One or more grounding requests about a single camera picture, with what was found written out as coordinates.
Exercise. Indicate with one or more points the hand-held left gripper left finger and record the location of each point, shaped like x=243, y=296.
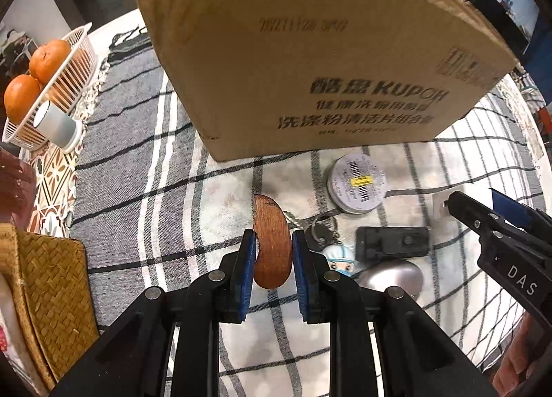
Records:
x=244, y=276

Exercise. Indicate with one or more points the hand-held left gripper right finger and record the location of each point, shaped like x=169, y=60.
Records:
x=302, y=280

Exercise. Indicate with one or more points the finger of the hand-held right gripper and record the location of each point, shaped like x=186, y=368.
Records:
x=472, y=211
x=511, y=207

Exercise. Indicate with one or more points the brown wooden comb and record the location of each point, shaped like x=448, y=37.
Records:
x=271, y=241

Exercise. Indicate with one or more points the brown cardboard box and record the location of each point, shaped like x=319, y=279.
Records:
x=302, y=60

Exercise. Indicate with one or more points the person's right hand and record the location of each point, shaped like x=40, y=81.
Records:
x=524, y=358

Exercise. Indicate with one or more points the small white plug adapter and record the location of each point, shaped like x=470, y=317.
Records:
x=440, y=207

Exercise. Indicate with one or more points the black rectangular clip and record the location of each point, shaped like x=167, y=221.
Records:
x=390, y=244

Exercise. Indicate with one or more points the silver oval case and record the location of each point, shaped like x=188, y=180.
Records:
x=390, y=278

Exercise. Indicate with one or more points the round silver tin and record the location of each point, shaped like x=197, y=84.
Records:
x=357, y=183

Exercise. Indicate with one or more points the grey checked cloth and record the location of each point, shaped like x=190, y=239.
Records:
x=164, y=190

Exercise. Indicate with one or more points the woven straw basket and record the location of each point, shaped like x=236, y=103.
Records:
x=56, y=293

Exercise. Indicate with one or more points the dark flat screen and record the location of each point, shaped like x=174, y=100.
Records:
x=496, y=9

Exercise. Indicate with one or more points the white tissue paper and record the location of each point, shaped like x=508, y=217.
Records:
x=15, y=336

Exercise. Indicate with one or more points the grey and white cup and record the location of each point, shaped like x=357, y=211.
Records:
x=58, y=125

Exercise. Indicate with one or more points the red translucent container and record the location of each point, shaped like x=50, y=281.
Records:
x=15, y=190

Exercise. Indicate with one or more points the white slatted basket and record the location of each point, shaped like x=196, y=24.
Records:
x=73, y=78

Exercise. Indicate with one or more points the orange fruit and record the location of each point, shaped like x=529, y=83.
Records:
x=49, y=60
x=21, y=99

